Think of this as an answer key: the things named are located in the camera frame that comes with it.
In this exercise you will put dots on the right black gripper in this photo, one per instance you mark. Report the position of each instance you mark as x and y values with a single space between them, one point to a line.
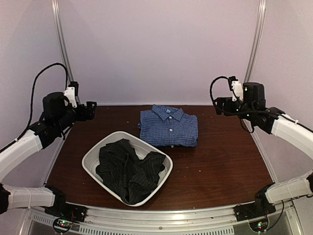
227 100

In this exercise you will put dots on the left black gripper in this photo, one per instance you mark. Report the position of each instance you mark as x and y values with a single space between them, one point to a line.
90 111

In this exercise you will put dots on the blue checked shirt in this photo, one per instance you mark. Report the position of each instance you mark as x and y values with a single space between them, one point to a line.
168 126

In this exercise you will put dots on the black pinstriped long sleeve shirt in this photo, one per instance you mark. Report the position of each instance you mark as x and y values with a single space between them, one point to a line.
123 172

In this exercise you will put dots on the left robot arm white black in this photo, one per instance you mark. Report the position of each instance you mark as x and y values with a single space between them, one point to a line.
60 112

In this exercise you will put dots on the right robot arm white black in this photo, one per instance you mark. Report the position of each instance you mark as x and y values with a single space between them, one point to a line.
248 102

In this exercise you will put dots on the left circuit board with leds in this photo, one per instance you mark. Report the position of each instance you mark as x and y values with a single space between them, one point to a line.
61 225

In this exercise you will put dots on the circuit board with leds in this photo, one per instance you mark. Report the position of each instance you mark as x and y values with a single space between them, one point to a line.
258 226
61 225

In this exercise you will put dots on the right circuit board with leds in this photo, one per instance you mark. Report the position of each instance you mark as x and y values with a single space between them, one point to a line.
258 226

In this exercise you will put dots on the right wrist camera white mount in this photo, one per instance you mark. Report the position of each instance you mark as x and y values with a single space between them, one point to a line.
236 88

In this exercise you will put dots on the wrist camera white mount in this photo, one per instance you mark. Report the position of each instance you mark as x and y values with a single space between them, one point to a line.
236 88
71 93

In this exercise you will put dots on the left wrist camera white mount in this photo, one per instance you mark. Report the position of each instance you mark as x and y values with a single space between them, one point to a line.
71 93

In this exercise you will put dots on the right aluminium frame post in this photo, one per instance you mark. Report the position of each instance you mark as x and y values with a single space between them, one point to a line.
261 14

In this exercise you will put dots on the aluminium frame post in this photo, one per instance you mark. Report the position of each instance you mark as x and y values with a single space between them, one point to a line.
61 38
261 14

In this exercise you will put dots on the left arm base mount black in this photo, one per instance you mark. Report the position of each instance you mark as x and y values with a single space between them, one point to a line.
70 212

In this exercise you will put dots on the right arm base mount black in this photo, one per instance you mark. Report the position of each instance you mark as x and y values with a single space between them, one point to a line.
251 211

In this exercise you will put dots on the front aluminium rail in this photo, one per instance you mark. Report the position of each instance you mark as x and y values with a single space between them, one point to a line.
209 221

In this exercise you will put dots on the left aluminium frame post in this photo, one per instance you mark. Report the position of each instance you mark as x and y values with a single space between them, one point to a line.
61 38

